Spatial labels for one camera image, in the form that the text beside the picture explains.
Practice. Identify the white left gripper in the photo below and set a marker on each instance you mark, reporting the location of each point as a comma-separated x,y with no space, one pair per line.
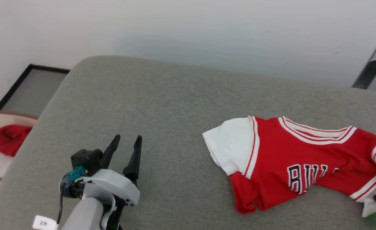
114,185

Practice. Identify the red Bulls basketball jersey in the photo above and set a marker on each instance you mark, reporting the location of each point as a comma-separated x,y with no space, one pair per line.
271,150

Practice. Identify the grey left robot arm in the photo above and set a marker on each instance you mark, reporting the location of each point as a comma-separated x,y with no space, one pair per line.
82,214

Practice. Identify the black framed grey panel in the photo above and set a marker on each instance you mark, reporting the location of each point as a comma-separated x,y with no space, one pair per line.
34,92

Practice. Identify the crumpled red garment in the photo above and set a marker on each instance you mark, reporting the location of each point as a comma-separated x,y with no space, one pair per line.
10,137

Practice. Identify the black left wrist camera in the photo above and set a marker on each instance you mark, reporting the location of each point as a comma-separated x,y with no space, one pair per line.
85,159

